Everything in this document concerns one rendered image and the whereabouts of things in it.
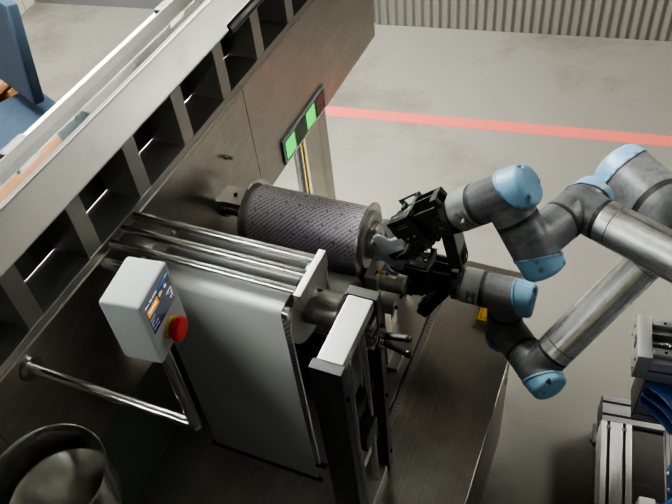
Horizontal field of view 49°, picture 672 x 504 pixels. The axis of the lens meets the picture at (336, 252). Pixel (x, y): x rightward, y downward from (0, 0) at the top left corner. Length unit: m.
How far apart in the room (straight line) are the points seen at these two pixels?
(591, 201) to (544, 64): 3.01
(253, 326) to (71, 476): 0.34
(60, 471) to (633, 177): 1.08
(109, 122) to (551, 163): 3.13
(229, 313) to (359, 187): 2.33
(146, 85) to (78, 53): 4.35
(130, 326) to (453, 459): 0.90
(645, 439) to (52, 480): 1.84
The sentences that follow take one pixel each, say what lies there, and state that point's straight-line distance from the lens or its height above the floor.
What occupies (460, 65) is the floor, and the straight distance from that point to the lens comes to 4.25.
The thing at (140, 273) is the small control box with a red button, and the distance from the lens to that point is 0.83.
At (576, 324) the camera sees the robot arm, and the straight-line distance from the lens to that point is 1.48.
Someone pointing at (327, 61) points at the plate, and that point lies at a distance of 1.96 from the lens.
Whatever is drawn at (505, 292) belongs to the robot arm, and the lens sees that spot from 1.50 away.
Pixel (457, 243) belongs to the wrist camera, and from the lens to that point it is 1.33.
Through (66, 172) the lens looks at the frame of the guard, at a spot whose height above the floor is 1.97.
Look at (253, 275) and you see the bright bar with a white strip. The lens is 1.14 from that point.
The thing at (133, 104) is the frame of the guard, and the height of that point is 1.97.
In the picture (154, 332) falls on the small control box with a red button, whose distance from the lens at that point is 0.83.
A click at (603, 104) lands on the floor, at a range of 4.01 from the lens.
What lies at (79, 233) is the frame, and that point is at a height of 1.51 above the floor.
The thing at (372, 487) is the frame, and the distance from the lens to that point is 1.51.
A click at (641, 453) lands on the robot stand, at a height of 0.21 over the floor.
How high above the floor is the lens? 2.28
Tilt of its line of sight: 46 degrees down
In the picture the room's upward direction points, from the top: 8 degrees counter-clockwise
